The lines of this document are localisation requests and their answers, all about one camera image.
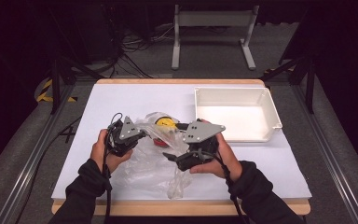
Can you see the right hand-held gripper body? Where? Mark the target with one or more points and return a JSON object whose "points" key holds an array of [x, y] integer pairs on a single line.
{"points": [[203, 132]]}

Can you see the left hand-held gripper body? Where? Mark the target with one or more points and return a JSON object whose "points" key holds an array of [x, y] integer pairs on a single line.
{"points": [[128, 130]]}

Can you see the clear plastic bag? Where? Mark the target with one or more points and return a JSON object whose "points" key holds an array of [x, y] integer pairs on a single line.
{"points": [[149, 168]]}

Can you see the white plastic bin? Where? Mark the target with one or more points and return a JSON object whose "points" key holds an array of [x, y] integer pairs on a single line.
{"points": [[239, 121]]}

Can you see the person's left hand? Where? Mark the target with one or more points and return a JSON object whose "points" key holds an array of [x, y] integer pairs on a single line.
{"points": [[99, 151]]}

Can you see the person's right hand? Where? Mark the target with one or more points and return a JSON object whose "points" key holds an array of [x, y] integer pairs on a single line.
{"points": [[227, 161]]}

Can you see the yellow can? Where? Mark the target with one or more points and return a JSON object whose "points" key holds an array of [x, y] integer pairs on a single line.
{"points": [[165, 122]]}

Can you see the white table mat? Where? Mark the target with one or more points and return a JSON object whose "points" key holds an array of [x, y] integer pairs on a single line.
{"points": [[121, 99]]}

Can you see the black metal stand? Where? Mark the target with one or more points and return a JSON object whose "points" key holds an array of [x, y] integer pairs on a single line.
{"points": [[55, 87], [310, 87]]}

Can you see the yellow black floor tape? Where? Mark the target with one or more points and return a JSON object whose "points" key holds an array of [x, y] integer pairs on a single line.
{"points": [[45, 90], [268, 71]]}

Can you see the aluminium floor rail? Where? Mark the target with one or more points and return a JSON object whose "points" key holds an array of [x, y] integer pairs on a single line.
{"points": [[335, 174], [28, 174]]}

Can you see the white metal frame stand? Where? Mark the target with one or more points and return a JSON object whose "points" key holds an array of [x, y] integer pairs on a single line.
{"points": [[214, 18]]}

